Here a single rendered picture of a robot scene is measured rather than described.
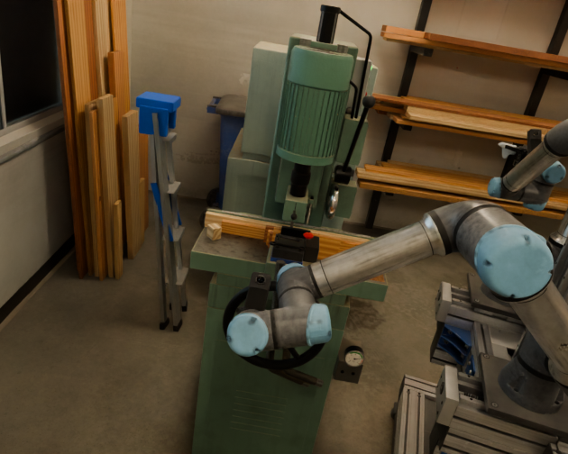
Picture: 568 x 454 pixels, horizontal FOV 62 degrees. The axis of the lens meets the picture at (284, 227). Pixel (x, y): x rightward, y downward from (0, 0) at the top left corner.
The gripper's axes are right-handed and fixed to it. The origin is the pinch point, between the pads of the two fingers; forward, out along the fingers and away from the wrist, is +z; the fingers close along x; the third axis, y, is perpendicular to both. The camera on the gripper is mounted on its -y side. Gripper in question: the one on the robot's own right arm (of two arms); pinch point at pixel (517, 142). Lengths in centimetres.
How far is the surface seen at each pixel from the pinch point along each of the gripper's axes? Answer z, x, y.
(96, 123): 38, -194, 6
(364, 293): -76, -70, 28
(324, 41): -48, -85, -40
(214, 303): -74, -116, 35
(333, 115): -65, -82, -22
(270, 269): -84, -98, 17
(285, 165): -50, -96, -3
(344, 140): -42, -76, -9
